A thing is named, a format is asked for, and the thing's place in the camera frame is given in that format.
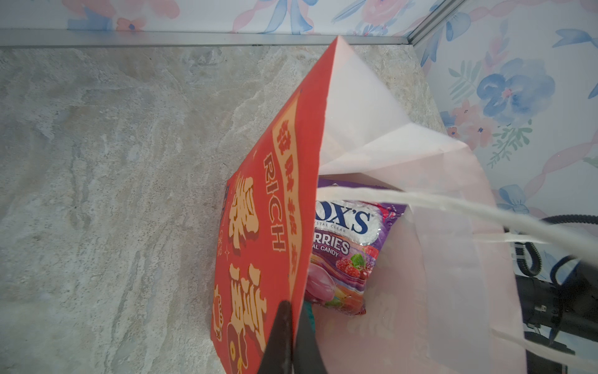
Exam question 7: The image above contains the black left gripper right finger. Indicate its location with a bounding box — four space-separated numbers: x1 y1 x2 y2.
293 306 328 374

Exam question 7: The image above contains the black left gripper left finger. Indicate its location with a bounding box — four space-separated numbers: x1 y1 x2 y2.
257 301 294 374

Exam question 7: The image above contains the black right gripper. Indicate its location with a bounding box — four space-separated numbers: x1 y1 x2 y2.
515 259 597 346

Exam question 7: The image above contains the teal snack bag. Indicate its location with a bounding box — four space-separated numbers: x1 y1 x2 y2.
303 301 316 332

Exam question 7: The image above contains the red paper gift bag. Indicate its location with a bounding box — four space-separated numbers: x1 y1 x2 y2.
209 35 598 374

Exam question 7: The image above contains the purple Fox's berries candy bag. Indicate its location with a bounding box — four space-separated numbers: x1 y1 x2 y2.
305 200 406 316

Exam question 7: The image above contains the black corrugated cable conduit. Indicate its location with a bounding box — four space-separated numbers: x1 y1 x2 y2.
504 213 598 277

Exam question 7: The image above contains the aluminium corner post right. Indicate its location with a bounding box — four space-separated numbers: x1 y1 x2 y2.
406 0 466 46

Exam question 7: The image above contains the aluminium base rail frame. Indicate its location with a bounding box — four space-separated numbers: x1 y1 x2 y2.
0 27 412 48

